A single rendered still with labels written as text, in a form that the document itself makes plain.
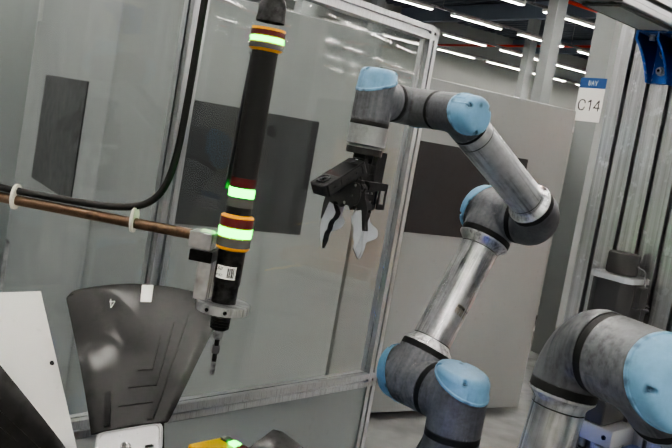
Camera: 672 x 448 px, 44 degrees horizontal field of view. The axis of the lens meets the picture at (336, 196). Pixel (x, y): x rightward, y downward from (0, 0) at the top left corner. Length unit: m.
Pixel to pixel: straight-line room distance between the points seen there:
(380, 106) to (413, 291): 3.63
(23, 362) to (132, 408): 0.27
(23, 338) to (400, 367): 0.80
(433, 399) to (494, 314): 3.90
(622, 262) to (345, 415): 1.18
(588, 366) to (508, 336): 4.63
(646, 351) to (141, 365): 0.66
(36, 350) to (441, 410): 0.80
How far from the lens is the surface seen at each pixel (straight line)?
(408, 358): 1.84
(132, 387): 1.20
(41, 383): 1.40
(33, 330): 1.43
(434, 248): 5.20
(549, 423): 1.25
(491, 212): 1.90
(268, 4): 1.07
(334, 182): 1.55
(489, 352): 5.72
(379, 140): 1.60
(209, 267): 1.09
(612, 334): 1.16
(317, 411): 2.47
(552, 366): 1.22
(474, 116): 1.57
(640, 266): 1.72
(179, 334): 1.24
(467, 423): 1.76
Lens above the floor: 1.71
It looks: 4 degrees down
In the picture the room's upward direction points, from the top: 10 degrees clockwise
